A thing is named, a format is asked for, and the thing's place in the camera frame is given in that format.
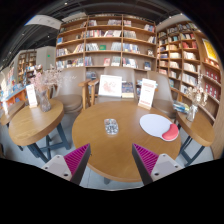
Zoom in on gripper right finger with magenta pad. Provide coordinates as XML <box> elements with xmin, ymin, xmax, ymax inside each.
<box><xmin>132</xmin><ymin>144</ymin><xmax>182</xmax><ymax>185</ymax></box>

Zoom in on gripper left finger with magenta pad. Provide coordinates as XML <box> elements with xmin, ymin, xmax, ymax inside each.
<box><xmin>42</xmin><ymin>144</ymin><xmax>91</xmax><ymax>185</ymax></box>

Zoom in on white mouse pad red rest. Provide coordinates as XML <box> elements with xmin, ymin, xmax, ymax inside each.
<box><xmin>139</xmin><ymin>114</ymin><xmax>179</xmax><ymax>141</ymax></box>

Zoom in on round wooden centre table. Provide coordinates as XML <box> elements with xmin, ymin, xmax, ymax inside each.
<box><xmin>72</xmin><ymin>101</ymin><xmax>181</xmax><ymax>182</ymax></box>

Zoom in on round wooden table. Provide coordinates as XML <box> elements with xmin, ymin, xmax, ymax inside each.
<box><xmin>176</xmin><ymin>112</ymin><xmax>215</xmax><ymax>166</ymax></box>
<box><xmin>72</xmin><ymin>101</ymin><xmax>181</xmax><ymax>182</ymax></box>
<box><xmin>8</xmin><ymin>99</ymin><xmax>70</xmax><ymax>162</ymax></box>

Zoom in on round wooden left table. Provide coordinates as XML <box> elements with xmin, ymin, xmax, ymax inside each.
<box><xmin>8</xmin><ymin>99</ymin><xmax>70</xmax><ymax>162</ymax></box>

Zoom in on round wooden right table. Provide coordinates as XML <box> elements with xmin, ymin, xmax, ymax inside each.
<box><xmin>176</xmin><ymin>112</ymin><xmax>215</xmax><ymax>166</ymax></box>

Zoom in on book on right table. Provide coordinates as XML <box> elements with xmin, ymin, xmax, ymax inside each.
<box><xmin>173</xmin><ymin>101</ymin><xmax>189</xmax><ymax>114</ymax></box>

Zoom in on beige armchair right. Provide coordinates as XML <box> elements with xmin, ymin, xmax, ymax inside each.
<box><xmin>147</xmin><ymin>71</ymin><xmax>176</xmax><ymax>119</ymax></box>

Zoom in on beige armchair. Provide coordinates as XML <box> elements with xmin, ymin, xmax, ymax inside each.
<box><xmin>89</xmin><ymin>67</ymin><xmax>137</xmax><ymax>105</ymax></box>
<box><xmin>54</xmin><ymin>67</ymin><xmax>91</xmax><ymax>113</ymax></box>
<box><xmin>147</xmin><ymin>71</ymin><xmax>176</xmax><ymax>119</ymax></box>

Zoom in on white sign on centre table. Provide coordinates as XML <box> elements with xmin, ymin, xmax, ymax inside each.
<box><xmin>138</xmin><ymin>78</ymin><xmax>156</xmax><ymax>109</ymax></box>

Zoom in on white sign on table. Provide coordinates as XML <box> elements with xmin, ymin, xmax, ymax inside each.
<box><xmin>26</xmin><ymin>84</ymin><xmax>38</xmax><ymax>108</ymax></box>
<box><xmin>138</xmin><ymin>78</ymin><xmax>156</xmax><ymax>109</ymax></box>

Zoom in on beige armchair left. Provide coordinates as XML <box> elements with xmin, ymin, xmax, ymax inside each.
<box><xmin>54</xmin><ymin>67</ymin><xmax>91</xmax><ymax>113</ymax></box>

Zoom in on white sign on left table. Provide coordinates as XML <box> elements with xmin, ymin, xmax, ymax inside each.
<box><xmin>26</xmin><ymin>84</ymin><xmax>38</xmax><ymax>108</ymax></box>

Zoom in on book standing on chair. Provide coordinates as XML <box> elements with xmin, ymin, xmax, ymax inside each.
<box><xmin>122</xmin><ymin>82</ymin><xmax>134</xmax><ymax>98</ymax></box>

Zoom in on glass vase dried flowers right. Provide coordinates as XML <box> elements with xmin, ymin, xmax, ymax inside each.
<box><xmin>186</xmin><ymin>74</ymin><xmax>208</xmax><ymax>122</ymax></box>

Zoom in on white picture board on chair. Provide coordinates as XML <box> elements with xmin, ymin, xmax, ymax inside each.
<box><xmin>98</xmin><ymin>75</ymin><xmax>122</xmax><ymax>97</ymax></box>

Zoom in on glass vase pink flowers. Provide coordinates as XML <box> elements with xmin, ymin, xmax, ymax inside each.
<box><xmin>30</xmin><ymin>66</ymin><xmax>61</xmax><ymax>112</ymax></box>

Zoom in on beige armchair centre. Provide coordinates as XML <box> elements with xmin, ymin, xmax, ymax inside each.
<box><xmin>89</xmin><ymin>67</ymin><xmax>137</xmax><ymax>105</ymax></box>

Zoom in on distant wooden bookshelf left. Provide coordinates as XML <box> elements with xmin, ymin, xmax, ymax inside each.
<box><xmin>17</xmin><ymin>50</ymin><xmax>36</xmax><ymax>85</ymax></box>

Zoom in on wooden bookshelf right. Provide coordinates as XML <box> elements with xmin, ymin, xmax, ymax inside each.
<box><xmin>157</xmin><ymin>21</ymin><xmax>221</xmax><ymax>123</ymax></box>

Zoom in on yellow poster on shelf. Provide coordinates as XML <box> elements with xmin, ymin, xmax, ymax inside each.
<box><xmin>202</xmin><ymin>39</ymin><xmax>217</xmax><ymax>61</ymax></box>

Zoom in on large wooden bookshelf centre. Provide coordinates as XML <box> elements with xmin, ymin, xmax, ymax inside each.
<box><xmin>56</xmin><ymin>14</ymin><xmax>157</xmax><ymax>71</ymax></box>

